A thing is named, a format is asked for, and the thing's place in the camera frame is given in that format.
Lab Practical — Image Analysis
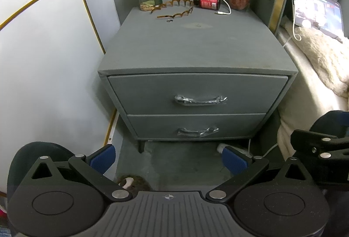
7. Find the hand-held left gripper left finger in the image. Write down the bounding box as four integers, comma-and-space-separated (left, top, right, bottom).
26, 144, 131, 202

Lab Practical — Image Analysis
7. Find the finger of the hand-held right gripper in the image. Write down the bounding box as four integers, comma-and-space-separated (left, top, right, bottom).
290, 130, 349, 169

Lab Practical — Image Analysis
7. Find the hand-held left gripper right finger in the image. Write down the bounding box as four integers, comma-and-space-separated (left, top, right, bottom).
206, 145, 318, 203

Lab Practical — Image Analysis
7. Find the grey drawer with metal handle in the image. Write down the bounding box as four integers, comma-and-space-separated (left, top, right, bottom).
127, 114, 267, 142
108, 74, 289, 115

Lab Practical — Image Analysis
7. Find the white power strip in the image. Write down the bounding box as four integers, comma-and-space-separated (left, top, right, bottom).
217, 143, 253, 157

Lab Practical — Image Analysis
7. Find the bed with cream sheet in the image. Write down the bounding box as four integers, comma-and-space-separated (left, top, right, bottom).
275, 29, 349, 164

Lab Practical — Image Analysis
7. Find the brown fuzzy slipper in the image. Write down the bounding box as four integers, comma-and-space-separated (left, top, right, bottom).
117, 175, 152, 192

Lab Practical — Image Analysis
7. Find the cream fluffy blanket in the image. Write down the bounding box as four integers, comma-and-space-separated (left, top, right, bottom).
284, 20, 349, 95

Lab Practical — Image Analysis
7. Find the tablet with lit screen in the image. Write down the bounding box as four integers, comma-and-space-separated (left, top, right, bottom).
289, 0, 344, 42

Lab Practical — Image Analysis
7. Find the grey nightstand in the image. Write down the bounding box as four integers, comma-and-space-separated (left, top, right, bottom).
97, 6, 298, 154

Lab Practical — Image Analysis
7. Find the brown spiral hair band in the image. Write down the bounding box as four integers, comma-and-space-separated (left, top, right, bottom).
149, 0, 195, 19

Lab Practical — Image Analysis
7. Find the dark bottle with red label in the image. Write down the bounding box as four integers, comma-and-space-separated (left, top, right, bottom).
193, 0, 221, 11

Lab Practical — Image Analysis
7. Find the thin white cable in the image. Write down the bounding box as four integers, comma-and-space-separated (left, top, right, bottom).
282, 0, 307, 49

